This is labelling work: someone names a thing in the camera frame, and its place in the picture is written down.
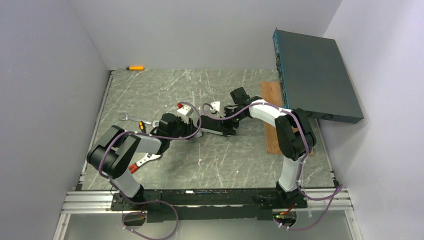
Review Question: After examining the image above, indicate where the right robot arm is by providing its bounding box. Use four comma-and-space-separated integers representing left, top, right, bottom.
223, 87, 317, 204

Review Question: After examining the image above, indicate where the black grey zippered case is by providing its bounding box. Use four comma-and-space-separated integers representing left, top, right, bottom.
198, 115, 232, 137

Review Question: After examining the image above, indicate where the orange handled tool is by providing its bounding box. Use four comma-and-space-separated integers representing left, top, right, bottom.
126, 66, 145, 71

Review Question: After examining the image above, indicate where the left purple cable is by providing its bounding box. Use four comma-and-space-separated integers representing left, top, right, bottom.
98, 101, 203, 240

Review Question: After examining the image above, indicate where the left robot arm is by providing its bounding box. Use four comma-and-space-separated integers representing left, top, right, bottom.
86, 113, 200, 204

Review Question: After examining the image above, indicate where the dark teal flat box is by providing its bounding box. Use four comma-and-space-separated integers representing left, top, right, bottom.
272, 29, 364, 124

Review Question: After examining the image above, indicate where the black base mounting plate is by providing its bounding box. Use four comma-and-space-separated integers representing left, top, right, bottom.
110, 187, 308, 223

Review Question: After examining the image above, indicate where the red handled adjustable wrench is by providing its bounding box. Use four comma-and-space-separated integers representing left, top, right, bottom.
128, 153, 162, 174

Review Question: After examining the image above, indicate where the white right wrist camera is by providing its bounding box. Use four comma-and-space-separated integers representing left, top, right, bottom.
210, 101, 221, 115

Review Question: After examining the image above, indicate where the silver open-end wrench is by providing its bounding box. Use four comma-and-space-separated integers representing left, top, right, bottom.
118, 112, 160, 127

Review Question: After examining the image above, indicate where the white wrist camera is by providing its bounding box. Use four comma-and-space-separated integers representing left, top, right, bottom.
176, 103, 194, 122
210, 101, 221, 115

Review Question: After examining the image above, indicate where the aluminium frame rail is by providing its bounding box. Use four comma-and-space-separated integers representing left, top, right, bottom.
53, 188, 363, 240

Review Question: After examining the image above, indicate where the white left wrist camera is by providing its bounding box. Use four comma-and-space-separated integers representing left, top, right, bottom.
176, 103, 194, 122

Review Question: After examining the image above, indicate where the brown wooden board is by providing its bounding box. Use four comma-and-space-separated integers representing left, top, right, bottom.
260, 81, 315, 157

